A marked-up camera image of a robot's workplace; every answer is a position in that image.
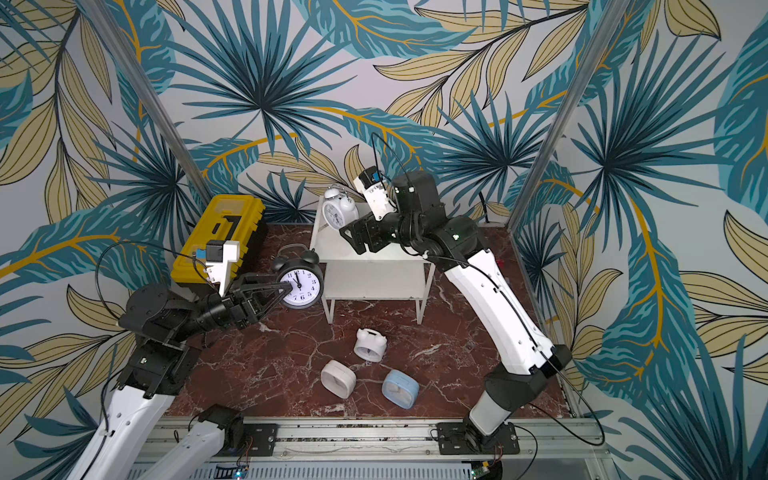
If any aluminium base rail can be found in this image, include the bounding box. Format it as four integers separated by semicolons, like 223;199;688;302
137;416;607;480

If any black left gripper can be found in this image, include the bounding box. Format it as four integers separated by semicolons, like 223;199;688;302
170;272;293;343

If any aluminium left corner post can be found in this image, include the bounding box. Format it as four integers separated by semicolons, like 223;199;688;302
80;0;212;203

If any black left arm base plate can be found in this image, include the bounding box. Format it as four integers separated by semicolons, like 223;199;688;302
244;423;279;458

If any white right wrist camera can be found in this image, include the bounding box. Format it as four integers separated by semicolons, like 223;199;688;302
353;166;396;221

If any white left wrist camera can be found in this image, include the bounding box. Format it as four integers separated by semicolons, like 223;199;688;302
194;240;240;297

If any green circuit board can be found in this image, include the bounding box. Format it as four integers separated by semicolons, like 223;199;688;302
213;464;249;480

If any white two-tier shelf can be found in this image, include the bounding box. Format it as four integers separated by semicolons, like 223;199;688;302
310;204;435;324

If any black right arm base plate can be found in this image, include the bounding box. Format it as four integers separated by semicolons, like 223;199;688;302
436;419;520;455

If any aluminium corner post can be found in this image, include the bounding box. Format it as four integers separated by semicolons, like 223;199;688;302
80;0;212;203
507;0;629;234

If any aluminium right corner post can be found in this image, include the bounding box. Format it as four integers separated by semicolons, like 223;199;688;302
507;0;629;234

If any white twin-bell alarm clock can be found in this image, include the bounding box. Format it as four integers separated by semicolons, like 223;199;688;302
321;188;359;230

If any black twin-bell alarm clock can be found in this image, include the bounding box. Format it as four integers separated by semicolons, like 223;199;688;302
271;243;324;310

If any yellow black toolbox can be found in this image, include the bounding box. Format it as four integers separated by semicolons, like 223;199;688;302
171;194;267;297

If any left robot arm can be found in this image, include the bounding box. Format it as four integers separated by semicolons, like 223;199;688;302
68;273;292;479

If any light blue square alarm clock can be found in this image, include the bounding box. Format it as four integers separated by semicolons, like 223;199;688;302
381;370;420;410

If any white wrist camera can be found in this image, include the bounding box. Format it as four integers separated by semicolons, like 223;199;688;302
353;166;396;221
194;240;240;297

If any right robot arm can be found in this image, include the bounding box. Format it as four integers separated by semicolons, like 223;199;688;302
340;167;572;453

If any cream square alarm clock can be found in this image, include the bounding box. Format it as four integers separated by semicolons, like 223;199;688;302
320;360;357;399

